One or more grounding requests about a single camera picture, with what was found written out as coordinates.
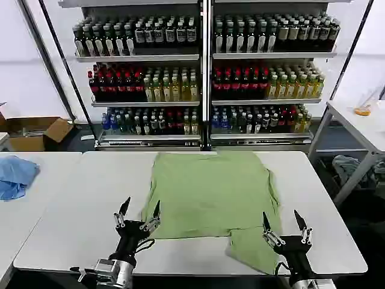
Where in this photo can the green shirt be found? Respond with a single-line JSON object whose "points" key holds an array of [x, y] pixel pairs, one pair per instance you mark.
{"points": [[210, 195]]}

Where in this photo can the white side table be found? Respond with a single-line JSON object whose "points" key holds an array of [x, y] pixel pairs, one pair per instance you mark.
{"points": [[358, 126]]}

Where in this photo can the brown cardboard box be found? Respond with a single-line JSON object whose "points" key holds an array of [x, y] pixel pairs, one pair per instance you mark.
{"points": [[27, 135]]}

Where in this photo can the pile of grey clothes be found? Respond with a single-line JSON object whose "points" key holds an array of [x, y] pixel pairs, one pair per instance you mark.
{"points": [[349, 168]]}

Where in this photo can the clear container with orange contents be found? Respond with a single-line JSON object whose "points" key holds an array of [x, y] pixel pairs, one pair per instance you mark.
{"points": [[364, 110]]}

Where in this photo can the small white flat object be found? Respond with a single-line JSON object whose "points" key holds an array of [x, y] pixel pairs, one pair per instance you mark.
{"points": [[87, 137]]}

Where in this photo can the black frame pole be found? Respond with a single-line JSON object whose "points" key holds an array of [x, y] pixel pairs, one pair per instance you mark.
{"points": [[67, 66], [352, 49], [48, 60]]}

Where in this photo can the blue cloth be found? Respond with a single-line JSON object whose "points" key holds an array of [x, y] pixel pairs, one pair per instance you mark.
{"points": [[15, 177]]}

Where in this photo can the shelf rack with bottles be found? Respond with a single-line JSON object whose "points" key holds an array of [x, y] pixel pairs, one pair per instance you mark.
{"points": [[144, 75], [270, 75]]}

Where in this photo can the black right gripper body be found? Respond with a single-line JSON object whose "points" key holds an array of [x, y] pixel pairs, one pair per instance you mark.
{"points": [[293, 253]]}

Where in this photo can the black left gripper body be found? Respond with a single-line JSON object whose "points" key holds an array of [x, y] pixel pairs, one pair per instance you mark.
{"points": [[129, 238]]}

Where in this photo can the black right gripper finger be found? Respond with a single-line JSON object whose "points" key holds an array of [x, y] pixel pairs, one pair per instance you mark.
{"points": [[302, 224], [267, 228]]}

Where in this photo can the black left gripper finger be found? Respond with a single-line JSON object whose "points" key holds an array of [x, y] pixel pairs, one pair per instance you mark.
{"points": [[124, 209], [155, 215]]}

